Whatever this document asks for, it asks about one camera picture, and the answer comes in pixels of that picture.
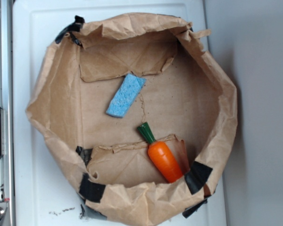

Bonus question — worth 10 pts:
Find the orange toy carrot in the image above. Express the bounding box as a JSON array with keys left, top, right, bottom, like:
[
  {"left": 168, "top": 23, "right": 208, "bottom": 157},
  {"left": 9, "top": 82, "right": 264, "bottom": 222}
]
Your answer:
[{"left": 137, "top": 122, "right": 183, "bottom": 183}]

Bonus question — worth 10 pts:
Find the brown paper bag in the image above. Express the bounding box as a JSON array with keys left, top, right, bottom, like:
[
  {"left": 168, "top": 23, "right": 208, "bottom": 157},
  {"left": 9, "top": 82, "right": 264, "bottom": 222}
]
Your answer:
[{"left": 26, "top": 13, "right": 238, "bottom": 226}]

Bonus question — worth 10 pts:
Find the blue sponge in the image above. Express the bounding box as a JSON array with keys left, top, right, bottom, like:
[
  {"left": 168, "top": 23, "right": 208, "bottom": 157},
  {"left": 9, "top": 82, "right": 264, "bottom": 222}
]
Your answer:
[{"left": 106, "top": 74, "right": 146, "bottom": 118}]

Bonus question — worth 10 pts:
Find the metal rail frame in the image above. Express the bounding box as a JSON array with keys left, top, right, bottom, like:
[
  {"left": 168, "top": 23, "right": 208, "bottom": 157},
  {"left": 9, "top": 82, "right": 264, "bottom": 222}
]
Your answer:
[{"left": 0, "top": 0, "right": 16, "bottom": 226}]

